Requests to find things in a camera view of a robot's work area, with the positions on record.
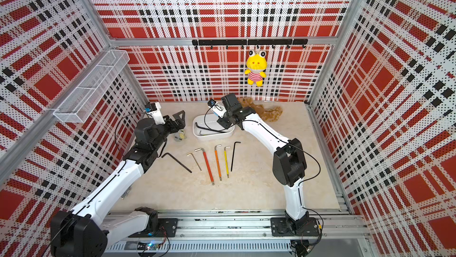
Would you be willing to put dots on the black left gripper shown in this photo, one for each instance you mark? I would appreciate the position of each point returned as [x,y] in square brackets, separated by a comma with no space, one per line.
[180,124]

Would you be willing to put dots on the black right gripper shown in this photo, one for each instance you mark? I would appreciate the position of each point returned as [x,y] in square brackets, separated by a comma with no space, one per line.
[225,124]

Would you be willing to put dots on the short black hex key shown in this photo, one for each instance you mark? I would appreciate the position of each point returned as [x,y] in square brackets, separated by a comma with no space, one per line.
[208,129]

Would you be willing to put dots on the orange handled hex key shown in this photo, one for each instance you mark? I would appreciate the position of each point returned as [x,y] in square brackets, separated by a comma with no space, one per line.
[217,161]

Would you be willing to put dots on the red handled hex key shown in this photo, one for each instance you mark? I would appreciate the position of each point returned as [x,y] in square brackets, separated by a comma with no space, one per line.
[206,163]

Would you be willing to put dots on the yellow handled hex key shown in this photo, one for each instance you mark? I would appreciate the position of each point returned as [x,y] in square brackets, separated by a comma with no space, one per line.
[226,160]

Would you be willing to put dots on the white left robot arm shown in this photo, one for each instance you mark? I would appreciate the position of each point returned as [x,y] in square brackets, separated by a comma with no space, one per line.
[82,231]

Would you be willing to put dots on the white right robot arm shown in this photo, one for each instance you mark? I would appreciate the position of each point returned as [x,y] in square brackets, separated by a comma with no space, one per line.
[289,162]

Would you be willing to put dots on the long black hex key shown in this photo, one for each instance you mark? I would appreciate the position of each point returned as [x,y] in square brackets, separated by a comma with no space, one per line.
[167,154]

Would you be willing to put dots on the small silver hex key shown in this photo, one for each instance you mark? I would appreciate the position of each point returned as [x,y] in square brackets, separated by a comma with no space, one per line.
[194,159]

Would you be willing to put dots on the white plastic storage box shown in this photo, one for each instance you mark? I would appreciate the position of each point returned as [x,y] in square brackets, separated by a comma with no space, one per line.
[210,121]

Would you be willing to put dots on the clear tape roll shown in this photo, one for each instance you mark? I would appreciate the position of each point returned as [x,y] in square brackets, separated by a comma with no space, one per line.
[180,136]

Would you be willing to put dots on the brown plush teddy bear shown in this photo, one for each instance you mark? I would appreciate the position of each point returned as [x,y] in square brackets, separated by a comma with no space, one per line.
[271,114]

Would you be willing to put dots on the yellow frog plush toy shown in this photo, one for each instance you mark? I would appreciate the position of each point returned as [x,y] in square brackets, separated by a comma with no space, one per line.
[256,67]

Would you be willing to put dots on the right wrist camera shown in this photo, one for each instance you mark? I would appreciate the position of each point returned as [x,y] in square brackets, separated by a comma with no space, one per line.
[217,108]

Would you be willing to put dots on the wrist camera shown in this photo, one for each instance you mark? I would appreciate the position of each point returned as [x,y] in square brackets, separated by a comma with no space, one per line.
[154,109]
[217,108]

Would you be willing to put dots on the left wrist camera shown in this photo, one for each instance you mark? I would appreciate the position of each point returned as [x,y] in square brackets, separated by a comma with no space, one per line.
[154,109]

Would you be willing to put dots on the black wall hook rail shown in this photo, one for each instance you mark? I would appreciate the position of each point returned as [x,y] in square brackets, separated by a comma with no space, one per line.
[251,42]

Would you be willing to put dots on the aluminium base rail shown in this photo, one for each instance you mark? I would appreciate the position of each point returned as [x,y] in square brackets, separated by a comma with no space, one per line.
[328,233]

